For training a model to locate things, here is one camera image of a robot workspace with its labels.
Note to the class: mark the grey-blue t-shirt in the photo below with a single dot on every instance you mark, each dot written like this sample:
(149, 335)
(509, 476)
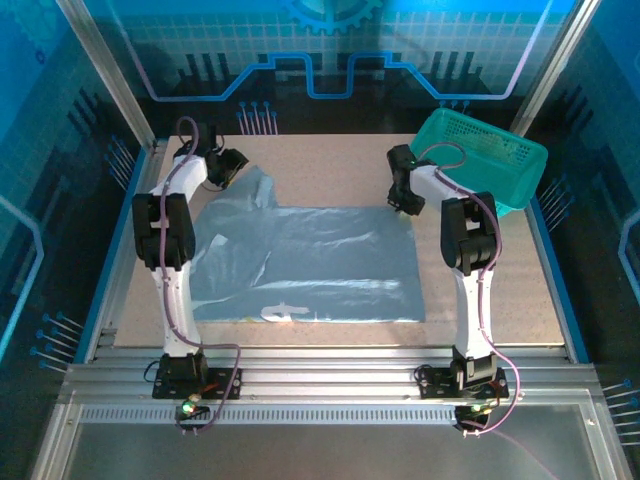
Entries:
(320, 260)

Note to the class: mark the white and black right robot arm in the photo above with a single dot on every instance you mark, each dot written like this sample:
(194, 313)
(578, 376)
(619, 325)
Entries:
(470, 260)

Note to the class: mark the teal plastic basket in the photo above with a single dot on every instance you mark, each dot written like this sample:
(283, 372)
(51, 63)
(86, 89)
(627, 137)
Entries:
(485, 155)

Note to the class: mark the small LED connector board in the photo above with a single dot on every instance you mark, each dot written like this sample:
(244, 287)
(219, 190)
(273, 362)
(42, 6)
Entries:
(189, 406)
(475, 410)

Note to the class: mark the grey metal panel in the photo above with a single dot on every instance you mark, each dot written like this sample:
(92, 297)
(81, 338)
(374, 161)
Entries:
(325, 452)

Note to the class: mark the aluminium frame post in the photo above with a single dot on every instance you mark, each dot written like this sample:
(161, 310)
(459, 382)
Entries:
(547, 65)
(107, 75)

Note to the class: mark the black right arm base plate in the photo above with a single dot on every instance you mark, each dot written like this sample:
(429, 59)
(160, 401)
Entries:
(437, 385)

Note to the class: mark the aluminium mounting rail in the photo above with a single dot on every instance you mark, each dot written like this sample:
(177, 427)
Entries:
(325, 372)

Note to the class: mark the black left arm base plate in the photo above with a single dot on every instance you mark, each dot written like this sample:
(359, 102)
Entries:
(220, 382)

